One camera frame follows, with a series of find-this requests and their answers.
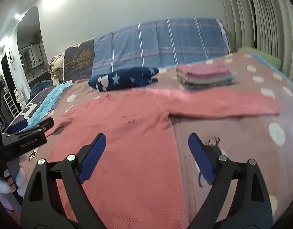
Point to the white cat figurine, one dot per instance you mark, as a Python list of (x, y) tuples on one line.
[(19, 96)]

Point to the pink long-sleeved shirt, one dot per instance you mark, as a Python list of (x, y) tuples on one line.
[(127, 133)]

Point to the beige crumpled clothes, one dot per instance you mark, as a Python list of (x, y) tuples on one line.
[(55, 68)]

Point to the light blue sheet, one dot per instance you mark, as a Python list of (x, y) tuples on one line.
[(46, 102)]

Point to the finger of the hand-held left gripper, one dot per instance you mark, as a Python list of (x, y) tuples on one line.
[(45, 124)]

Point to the wall mirror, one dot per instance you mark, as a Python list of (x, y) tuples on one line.
[(32, 56)]

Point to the black floor lamp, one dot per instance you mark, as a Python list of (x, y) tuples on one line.
[(252, 9)]

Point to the navy star-print plush blanket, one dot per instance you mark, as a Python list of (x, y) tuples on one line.
[(122, 78)]

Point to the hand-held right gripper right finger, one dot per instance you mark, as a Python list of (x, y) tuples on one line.
[(200, 157)]

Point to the pink polka-dot blanket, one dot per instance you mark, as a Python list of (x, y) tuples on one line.
[(232, 136)]

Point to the white fluffy item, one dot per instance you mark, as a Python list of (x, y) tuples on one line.
[(5, 183)]

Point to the stack of clothes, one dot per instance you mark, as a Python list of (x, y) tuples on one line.
[(206, 77)]

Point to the pale pleated curtain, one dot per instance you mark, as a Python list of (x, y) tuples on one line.
[(260, 16)]

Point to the dark tree-print cloth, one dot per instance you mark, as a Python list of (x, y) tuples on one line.
[(78, 57)]

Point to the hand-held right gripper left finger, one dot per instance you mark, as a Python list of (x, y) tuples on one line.
[(94, 157)]

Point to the dark teal knit blanket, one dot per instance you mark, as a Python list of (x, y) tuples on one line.
[(40, 89)]

